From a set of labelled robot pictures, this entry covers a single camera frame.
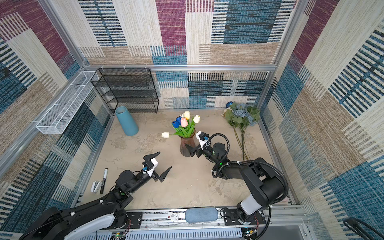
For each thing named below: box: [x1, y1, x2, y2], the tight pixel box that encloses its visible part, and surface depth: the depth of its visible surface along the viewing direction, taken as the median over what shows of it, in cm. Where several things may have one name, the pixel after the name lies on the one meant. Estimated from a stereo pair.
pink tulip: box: [180, 117, 188, 128], surface depth 75 cm
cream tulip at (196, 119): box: [188, 115, 201, 137], surface depth 78 cm
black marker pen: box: [100, 168, 108, 194], surface depth 87 cm
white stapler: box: [91, 180, 102, 193], surface depth 85 cm
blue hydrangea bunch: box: [221, 101, 261, 161], surface depth 107 cm
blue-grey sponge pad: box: [185, 207, 219, 223], surface depth 74 cm
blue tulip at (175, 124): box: [171, 120, 187, 137], surface depth 76 cm
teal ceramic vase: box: [115, 106, 139, 136], surface depth 98 cm
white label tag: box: [167, 212, 180, 222], surface depth 76 cm
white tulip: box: [161, 131, 175, 139], surface depth 79 cm
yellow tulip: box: [184, 110, 191, 120], surface depth 77 cm
